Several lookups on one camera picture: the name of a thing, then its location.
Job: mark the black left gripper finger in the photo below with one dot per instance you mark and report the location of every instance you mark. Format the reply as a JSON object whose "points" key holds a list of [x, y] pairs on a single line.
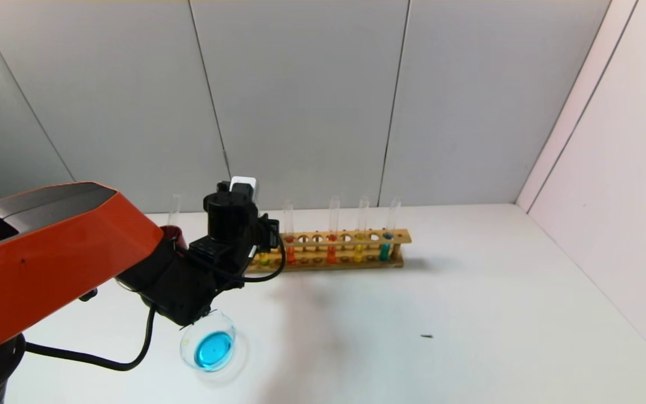
{"points": [[271, 233], [254, 247]]}

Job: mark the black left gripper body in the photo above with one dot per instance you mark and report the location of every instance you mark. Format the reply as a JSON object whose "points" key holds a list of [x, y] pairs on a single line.
{"points": [[227, 219]]}

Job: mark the yellow-green pigment test tube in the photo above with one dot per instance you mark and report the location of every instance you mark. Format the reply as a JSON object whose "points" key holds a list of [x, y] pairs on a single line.
{"points": [[264, 259]]}

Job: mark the blue pigment test tube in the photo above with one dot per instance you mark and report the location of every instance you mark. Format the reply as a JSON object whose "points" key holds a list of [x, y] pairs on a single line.
{"points": [[384, 252], [174, 210]]}

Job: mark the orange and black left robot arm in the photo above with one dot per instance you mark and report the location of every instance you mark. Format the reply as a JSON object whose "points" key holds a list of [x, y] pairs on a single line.
{"points": [[37, 264]]}

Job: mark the orange pigment test tube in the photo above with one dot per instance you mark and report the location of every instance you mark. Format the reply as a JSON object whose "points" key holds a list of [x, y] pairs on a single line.
{"points": [[332, 255], [290, 256]]}

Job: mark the wooden test tube rack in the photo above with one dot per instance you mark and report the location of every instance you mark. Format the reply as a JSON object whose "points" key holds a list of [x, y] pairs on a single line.
{"points": [[345, 243]]}

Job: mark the yellow pigment test tube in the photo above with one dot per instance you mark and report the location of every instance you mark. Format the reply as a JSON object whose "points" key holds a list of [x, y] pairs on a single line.
{"points": [[358, 253]]}

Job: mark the clear glass beaker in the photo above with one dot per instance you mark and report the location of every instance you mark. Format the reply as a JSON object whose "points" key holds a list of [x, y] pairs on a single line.
{"points": [[213, 349]]}

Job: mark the dark red plastic cup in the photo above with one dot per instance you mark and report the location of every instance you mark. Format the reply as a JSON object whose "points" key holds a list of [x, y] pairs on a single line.
{"points": [[176, 235]]}

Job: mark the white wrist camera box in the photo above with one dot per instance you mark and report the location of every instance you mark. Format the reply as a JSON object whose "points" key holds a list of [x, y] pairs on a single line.
{"points": [[243, 188]]}

